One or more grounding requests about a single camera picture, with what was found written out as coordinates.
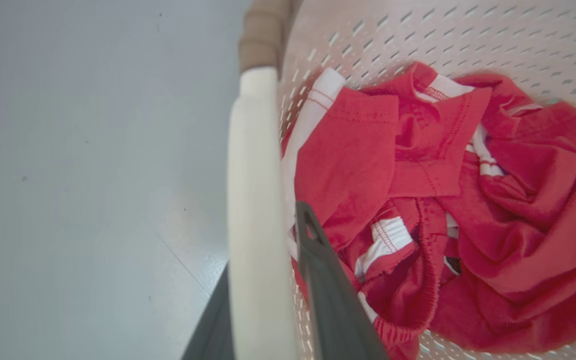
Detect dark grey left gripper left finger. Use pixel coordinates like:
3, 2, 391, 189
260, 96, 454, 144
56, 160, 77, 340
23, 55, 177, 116
182, 264, 232, 360

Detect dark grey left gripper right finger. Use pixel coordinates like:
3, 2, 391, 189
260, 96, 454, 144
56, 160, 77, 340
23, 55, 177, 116
295, 201, 390, 360

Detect cream laundry basket brown rim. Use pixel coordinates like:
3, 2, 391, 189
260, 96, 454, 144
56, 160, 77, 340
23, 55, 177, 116
226, 0, 576, 360

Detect red and white garment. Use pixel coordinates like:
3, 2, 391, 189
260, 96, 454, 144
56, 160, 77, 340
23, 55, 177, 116
280, 61, 576, 360

